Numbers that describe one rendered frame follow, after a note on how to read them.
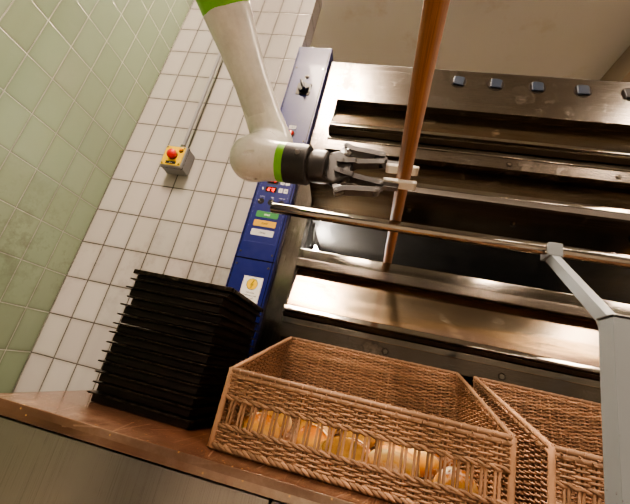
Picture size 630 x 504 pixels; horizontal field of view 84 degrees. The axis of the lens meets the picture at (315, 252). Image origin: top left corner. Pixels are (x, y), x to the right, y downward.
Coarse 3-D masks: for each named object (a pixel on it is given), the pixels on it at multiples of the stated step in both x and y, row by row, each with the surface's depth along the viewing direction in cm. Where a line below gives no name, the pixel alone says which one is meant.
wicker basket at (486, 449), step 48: (240, 384) 71; (288, 384) 69; (336, 384) 109; (384, 384) 108; (432, 384) 107; (240, 432) 68; (288, 432) 97; (336, 432) 101; (384, 432) 65; (432, 432) 64; (480, 432) 62; (336, 480) 63; (384, 480) 62; (480, 480) 60
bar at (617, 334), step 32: (352, 224) 94; (384, 224) 92; (416, 224) 91; (544, 256) 85; (576, 256) 84; (608, 256) 82; (576, 288) 71; (608, 320) 58; (608, 352) 57; (608, 384) 55; (608, 416) 54; (608, 448) 53; (608, 480) 52
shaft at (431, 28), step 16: (432, 0) 40; (448, 0) 40; (432, 16) 41; (432, 32) 43; (416, 48) 47; (432, 48) 45; (416, 64) 48; (432, 64) 48; (416, 80) 51; (416, 96) 53; (416, 112) 56; (416, 128) 60; (416, 144) 64; (400, 160) 70; (400, 176) 74; (400, 192) 80; (400, 208) 87; (384, 256) 125
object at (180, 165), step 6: (186, 150) 146; (180, 156) 145; (186, 156) 146; (192, 156) 150; (162, 162) 145; (168, 162) 144; (174, 162) 144; (180, 162) 144; (186, 162) 147; (192, 162) 151; (168, 168) 146; (174, 168) 145; (180, 168) 144; (186, 168) 147; (180, 174) 149; (186, 174) 148
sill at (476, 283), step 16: (304, 256) 131; (320, 256) 130; (336, 256) 130; (384, 272) 126; (400, 272) 125; (416, 272) 124; (432, 272) 124; (480, 288) 120; (496, 288) 119; (512, 288) 118; (528, 288) 118; (576, 304) 114; (608, 304) 113; (624, 304) 113
